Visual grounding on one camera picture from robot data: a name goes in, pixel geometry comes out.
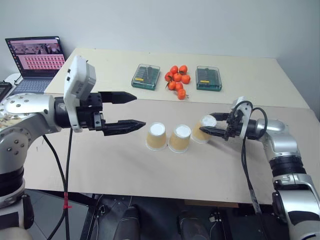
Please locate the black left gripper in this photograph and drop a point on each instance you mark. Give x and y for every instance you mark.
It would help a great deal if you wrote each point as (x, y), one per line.
(91, 110)

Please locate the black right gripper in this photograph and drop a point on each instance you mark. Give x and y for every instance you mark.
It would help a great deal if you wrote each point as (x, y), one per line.
(233, 125)

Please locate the tan paper cup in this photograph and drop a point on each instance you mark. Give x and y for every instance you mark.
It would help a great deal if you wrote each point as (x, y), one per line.
(156, 138)
(197, 136)
(178, 142)

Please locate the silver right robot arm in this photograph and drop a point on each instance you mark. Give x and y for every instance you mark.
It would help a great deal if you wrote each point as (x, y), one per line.
(282, 142)

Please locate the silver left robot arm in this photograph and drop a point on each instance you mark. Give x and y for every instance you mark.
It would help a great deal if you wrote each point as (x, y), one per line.
(25, 107)

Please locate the green screwdriver bit box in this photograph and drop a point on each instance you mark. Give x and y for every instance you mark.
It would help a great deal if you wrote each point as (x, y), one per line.
(208, 78)
(145, 76)

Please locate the small orange mandarin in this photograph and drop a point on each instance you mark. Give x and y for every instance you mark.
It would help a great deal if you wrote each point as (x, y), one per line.
(177, 77)
(183, 69)
(179, 86)
(171, 85)
(169, 76)
(174, 69)
(181, 93)
(185, 79)

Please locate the open grey laptop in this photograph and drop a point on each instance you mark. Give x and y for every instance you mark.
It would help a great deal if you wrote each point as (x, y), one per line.
(37, 60)

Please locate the dark rounded shape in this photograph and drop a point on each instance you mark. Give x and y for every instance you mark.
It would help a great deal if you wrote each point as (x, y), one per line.
(188, 225)
(130, 222)

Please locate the black electronic device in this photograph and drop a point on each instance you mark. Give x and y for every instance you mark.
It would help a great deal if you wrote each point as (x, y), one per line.
(4, 88)

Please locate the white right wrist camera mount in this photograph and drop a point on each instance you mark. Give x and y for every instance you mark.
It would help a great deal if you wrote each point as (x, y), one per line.
(243, 117)

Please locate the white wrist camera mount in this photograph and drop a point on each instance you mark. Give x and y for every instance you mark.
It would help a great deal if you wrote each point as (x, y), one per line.
(243, 117)
(77, 75)

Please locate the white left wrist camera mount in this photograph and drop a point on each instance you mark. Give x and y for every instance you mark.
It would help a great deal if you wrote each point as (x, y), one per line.
(77, 75)

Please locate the black metal table frame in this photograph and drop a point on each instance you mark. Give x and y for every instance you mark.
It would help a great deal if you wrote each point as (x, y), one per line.
(88, 217)

